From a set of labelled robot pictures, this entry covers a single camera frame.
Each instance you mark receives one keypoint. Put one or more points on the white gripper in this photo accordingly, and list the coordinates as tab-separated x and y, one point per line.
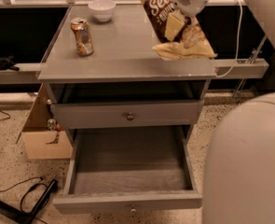
191	0

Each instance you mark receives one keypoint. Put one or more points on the open grey middle drawer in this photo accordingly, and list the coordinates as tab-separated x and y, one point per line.
129	169

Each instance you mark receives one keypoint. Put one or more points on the metal rail frame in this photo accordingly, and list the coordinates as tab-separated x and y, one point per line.
241	67

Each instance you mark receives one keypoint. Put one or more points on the closed grey upper drawer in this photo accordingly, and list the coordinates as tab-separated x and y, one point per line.
126	114

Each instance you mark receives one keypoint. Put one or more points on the black cloth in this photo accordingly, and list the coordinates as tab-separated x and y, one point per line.
6	63

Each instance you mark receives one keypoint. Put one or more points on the crushed soda can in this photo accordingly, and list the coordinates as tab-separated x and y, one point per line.
81	30

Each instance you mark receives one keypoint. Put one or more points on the grey drawer cabinet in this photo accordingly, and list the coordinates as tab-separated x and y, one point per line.
123	82

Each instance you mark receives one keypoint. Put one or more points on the brown chip bag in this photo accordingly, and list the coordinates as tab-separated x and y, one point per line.
192	42

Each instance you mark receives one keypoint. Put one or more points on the white bowl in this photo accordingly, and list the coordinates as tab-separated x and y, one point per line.
102	10

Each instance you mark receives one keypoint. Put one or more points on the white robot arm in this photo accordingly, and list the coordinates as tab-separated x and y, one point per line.
239	175

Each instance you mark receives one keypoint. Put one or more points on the cardboard box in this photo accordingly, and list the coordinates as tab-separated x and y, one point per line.
43	138

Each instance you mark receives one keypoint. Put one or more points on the black stand base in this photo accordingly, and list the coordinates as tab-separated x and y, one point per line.
21	216

